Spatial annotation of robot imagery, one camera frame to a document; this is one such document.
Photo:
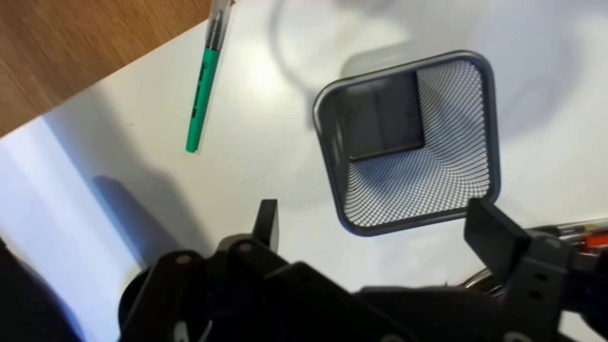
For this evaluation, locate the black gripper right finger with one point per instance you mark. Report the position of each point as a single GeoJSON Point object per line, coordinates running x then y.
{"type": "Point", "coordinates": [494, 239]}

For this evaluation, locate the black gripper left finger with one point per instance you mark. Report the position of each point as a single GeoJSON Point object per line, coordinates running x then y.
{"type": "Point", "coordinates": [266, 225]}

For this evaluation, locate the green pen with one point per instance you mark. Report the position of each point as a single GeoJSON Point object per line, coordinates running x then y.
{"type": "Point", "coordinates": [217, 28]}

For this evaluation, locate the silver mesh pen basket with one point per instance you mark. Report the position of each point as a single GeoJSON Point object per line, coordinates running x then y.
{"type": "Point", "coordinates": [409, 146]}

